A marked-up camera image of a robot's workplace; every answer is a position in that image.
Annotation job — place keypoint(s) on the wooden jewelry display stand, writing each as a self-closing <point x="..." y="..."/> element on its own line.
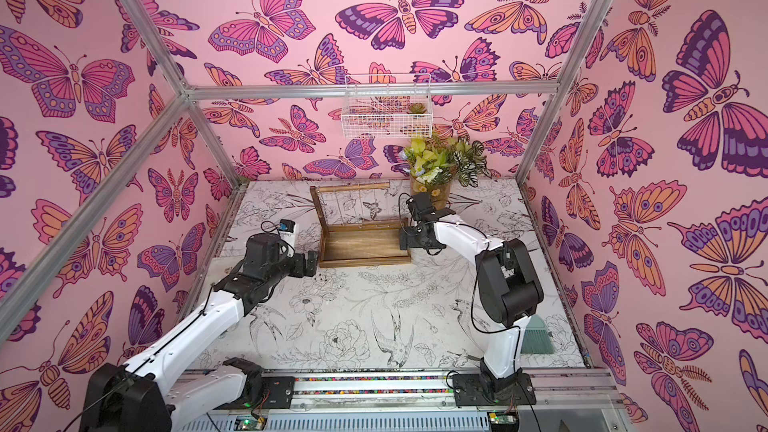
<point x="354" y="231"/>

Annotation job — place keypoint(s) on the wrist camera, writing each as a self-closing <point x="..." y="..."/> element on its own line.
<point x="287" y="230"/>
<point x="421" y="207"/>

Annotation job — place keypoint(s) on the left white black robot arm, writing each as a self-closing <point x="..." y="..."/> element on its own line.
<point x="145" y="392"/>

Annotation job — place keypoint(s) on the green brush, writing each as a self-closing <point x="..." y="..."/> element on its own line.
<point x="537" y="339"/>

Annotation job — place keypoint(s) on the glass vase with plants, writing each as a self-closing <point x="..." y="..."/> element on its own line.
<point x="435" y="163"/>

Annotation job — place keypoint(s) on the white wire wall basket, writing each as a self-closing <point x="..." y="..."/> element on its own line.
<point x="388" y="105"/>

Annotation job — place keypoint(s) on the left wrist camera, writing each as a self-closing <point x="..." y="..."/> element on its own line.
<point x="287" y="230"/>

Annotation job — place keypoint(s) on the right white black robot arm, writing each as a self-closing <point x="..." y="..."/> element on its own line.
<point x="506" y="283"/>

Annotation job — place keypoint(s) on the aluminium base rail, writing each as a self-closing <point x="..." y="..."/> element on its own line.
<point x="437" y="400"/>

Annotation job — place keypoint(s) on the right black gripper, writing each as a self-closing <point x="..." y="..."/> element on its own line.
<point x="410" y="237"/>

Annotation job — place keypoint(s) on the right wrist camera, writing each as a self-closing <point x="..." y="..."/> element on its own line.
<point x="421" y="207"/>

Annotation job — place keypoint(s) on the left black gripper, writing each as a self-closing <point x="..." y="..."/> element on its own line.
<point x="301" y="271"/>

